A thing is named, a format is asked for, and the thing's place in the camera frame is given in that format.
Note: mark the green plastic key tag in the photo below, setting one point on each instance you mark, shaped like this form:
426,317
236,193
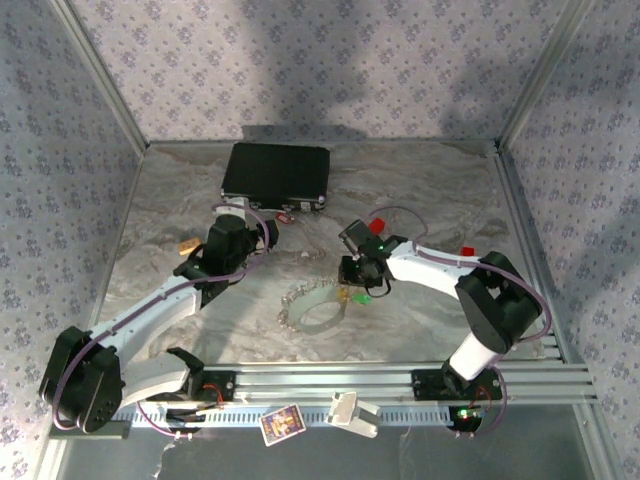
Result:
361,299

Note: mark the red plastic key tag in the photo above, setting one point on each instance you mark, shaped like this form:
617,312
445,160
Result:
283,219

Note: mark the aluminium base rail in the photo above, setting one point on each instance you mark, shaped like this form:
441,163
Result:
325,385

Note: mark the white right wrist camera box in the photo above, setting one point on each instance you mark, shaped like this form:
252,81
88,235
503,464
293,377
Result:
356,235

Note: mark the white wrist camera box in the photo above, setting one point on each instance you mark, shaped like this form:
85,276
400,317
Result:
235,209
356,235

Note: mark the black ribbed metal case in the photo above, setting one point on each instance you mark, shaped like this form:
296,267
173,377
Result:
275,175

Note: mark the aluminium back rail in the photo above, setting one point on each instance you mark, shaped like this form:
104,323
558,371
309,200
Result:
400,145

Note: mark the colourful playing card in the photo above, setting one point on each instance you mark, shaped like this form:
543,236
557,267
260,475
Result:
283,425

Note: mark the aluminium side rail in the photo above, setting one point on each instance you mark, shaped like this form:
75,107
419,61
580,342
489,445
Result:
522,225
121,220

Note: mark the small red block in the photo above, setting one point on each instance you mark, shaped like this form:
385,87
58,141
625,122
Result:
467,251

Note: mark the white plastic bracket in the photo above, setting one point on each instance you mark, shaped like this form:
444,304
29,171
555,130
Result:
350,412

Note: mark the small wooden block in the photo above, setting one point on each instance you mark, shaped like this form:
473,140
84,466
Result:
190,247

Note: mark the aluminium frame post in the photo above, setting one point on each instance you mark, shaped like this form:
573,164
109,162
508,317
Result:
543,75
101,75

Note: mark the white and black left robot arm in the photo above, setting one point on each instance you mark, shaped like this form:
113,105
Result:
150,315

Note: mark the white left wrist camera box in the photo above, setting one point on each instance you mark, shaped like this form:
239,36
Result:
235,209

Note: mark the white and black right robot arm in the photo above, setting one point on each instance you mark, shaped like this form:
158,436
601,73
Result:
430,270

